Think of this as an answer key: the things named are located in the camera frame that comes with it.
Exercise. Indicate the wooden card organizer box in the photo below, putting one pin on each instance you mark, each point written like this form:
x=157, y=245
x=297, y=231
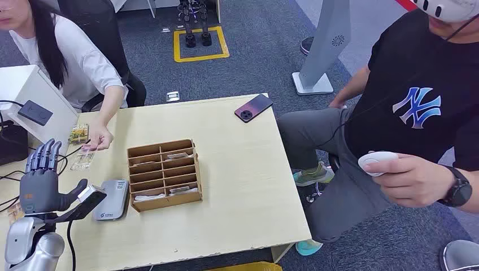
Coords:
x=164, y=204

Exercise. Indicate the grey card reader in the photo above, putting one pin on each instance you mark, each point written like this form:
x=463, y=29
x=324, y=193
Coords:
x=112, y=202

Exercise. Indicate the dark purple smartphone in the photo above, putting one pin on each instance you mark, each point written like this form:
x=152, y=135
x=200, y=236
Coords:
x=254, y=107

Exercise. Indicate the black box device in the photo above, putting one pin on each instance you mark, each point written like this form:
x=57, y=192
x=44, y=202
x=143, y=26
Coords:
x=13, y=144

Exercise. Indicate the headset person's left hand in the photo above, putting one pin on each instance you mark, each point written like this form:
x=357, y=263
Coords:
x=411, y=183

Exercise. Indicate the yellow object under desk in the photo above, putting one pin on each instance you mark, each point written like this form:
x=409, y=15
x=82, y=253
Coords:
x=254, y=267

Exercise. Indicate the headset person's right forearm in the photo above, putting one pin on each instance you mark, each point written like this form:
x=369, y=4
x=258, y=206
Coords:
x=355, y=86

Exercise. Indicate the teal sneaker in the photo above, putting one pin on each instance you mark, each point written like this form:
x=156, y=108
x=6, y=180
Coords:
x=307, y=247

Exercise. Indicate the person's left hand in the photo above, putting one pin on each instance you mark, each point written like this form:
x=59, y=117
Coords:
x=99, y=138

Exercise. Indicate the black wristwatch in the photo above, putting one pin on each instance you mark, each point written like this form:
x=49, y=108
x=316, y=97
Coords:
x=459, y=190

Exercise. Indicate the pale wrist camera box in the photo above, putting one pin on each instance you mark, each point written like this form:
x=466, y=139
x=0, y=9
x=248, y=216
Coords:
x=88, y=194

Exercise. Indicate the black robot leg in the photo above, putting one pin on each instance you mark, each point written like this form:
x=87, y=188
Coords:
x=204, y=24
x=188, y=26

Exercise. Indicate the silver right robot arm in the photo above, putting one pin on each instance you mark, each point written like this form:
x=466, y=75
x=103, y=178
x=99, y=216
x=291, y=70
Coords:
x=462, y=256

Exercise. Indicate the white furniture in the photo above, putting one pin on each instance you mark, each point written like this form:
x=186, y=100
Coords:
x=138, y=3

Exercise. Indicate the black flat card device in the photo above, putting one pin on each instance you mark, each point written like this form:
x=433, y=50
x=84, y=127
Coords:
x=35, y=113

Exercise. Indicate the silver floor socket plate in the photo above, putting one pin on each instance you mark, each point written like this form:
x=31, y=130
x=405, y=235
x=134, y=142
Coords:
x=173, y=96

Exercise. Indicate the white VR headset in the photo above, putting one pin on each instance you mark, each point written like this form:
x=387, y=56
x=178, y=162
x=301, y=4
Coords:
x=449, y=7

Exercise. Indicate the white angled desk stand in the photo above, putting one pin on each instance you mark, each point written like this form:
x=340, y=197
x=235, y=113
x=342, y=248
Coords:
x=26, y=84

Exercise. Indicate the person's left forearm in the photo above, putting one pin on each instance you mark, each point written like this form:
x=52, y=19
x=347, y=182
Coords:
x=108, y=106

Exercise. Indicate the small silver floor plate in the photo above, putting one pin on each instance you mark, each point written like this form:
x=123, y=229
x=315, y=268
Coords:
x=165, y=29

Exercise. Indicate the dark round floor object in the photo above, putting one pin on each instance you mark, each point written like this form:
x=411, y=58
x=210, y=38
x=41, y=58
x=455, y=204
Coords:
x=307, y=45

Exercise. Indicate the black office chair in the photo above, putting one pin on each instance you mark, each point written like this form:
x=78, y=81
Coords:
x=101, y=30

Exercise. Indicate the headset person's left forearm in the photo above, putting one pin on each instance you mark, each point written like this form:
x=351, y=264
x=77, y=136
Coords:
x=474, y=196

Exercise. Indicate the white kiosk stand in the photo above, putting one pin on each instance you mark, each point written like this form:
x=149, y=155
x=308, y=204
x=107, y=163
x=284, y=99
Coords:
x=329, y=41

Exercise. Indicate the white grey card in organizer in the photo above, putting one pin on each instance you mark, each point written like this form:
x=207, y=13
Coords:
x=183, y=190

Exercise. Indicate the person with VR headset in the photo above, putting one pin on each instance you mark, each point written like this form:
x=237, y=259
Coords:
x=411, y=67

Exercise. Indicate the green sneaker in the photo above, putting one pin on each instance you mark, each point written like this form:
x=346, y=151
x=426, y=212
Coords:
x=314, y=175

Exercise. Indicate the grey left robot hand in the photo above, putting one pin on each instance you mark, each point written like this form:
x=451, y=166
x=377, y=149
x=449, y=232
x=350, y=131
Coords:
x=39, y=190

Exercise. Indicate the white handheld controller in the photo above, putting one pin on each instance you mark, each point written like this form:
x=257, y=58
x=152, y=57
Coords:
x=374, y=159

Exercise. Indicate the headset person's right hand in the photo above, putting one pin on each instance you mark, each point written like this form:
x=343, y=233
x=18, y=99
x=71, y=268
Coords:
x=338, y=104

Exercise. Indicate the yellow floor tape square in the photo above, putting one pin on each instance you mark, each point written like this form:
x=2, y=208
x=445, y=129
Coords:
x=202, y=57

